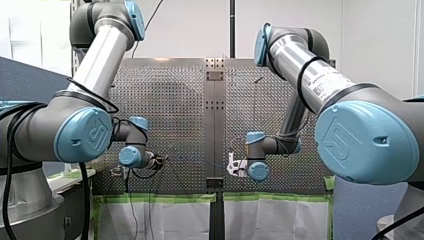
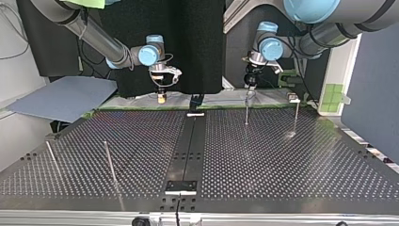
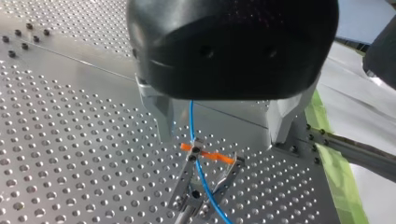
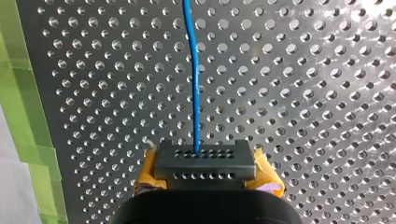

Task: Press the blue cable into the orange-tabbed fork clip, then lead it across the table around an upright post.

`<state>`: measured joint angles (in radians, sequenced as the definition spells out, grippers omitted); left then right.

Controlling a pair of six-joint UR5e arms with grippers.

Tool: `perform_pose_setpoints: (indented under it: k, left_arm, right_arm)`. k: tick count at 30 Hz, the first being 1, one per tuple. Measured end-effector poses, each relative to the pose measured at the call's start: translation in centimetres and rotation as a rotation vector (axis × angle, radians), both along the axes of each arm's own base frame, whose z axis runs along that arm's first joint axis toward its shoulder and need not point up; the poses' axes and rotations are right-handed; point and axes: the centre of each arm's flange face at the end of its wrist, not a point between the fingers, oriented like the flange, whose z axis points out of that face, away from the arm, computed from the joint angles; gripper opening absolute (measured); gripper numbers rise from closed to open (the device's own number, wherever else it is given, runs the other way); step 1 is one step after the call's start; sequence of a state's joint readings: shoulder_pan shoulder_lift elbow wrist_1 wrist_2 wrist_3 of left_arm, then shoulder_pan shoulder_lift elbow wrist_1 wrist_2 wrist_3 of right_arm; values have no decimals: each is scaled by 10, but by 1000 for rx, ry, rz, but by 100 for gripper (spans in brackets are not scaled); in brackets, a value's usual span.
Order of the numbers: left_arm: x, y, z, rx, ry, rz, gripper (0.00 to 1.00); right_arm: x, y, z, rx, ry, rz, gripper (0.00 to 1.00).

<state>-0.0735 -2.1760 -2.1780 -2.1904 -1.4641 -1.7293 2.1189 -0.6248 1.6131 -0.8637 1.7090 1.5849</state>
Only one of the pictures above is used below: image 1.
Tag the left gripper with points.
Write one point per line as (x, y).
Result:
(156, 161)

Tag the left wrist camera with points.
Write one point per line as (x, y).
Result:
(117, 171)

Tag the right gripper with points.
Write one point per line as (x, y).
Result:
(241, 171)

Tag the black upright pole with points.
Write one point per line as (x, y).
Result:
(232, 28)

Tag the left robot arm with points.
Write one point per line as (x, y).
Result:
(96, 56)

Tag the dark grey cabinet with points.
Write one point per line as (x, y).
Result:
(75, 210)

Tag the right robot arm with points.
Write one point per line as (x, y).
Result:
(366, 143)

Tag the perforated metal upright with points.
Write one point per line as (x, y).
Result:
(74, 53)

